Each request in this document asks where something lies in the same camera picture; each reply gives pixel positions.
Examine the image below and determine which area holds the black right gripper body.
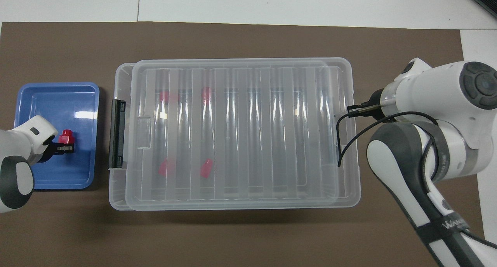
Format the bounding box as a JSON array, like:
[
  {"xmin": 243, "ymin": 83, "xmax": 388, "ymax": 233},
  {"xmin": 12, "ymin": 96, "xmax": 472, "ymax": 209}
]
[{"xmin": 369, "ymin": 89, "xmax": 386, "ymax": 118}]

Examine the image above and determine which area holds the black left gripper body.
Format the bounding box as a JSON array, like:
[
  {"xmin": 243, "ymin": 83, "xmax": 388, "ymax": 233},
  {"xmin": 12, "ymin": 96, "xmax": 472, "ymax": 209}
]
[{"xmin": 39, "ymin": 137, "xmax": 59, "ymax": 163}]

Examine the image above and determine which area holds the black box latch handle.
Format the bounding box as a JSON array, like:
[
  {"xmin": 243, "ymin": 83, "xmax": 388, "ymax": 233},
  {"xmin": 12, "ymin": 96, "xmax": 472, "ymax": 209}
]
[{"xmin": 108, "ymin": 99, "xmax": 127, "ymax": 169}]

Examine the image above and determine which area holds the clear ribbed plastic lid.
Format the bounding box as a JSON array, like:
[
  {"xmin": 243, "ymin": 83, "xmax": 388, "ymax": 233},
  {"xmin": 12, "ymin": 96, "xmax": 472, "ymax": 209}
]
[{"xmin": 125, "ymin": 58, "xmax": 361, "ymax": 211}]

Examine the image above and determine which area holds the blue plastic tray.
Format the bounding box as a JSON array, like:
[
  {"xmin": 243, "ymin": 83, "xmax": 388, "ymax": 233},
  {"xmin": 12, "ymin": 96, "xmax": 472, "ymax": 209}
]
[{"xmin": 14, "ymin": 82, "xmax": 100, "ymax": 190}]

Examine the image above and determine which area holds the clear plastic storage box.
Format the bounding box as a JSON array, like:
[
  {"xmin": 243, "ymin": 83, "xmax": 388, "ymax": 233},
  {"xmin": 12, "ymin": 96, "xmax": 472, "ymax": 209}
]
[{"xmin": 108, "ymin": 63, "xmax": 339, "ymax": 211}]

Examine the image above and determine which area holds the brown table mat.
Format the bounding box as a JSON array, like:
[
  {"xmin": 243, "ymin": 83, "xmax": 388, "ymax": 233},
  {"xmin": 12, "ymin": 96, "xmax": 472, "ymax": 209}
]
[{"xmin": 0, "ymin": 21, "xmax": 488, "ymax": 267}]

